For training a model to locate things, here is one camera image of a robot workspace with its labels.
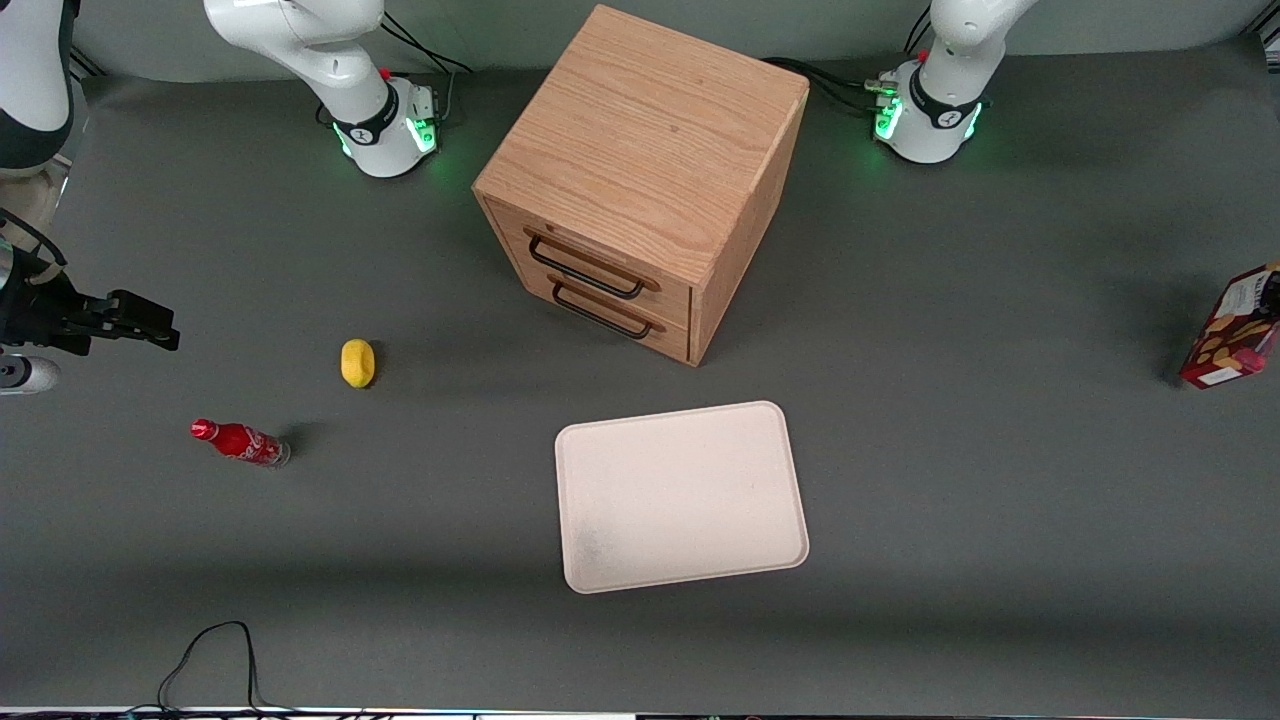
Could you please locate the wooden drawer cabinet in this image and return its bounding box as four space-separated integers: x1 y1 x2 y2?
472 4 811 368

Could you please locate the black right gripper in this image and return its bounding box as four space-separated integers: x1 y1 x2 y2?
0 268 182 357

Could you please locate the red cookie box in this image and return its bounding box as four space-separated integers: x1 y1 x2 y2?
1179 261 1280 391

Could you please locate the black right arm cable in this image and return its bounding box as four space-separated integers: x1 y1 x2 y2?
0 208 69 293

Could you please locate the red cola bottle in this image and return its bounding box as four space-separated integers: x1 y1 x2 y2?
190 418 292 469

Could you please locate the cream rectangular tray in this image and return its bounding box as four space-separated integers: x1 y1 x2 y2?
554 400 810 595

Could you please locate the wooden drawer front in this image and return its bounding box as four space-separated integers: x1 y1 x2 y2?
485 197 694 323
500 262 692 364

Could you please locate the black looped floor cable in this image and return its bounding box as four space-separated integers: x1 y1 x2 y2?
155 621 301 717

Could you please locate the yellow lemon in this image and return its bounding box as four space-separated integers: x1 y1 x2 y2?
340 338 377 389

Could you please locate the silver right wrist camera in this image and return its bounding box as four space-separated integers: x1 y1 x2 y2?
0 355 61 396

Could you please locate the black base power cable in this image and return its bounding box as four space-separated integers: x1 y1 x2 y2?
378 10 473 127
764 24 937 114

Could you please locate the black wire drawer handle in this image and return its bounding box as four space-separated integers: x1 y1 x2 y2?
549 277 667 341
526 231 662 301

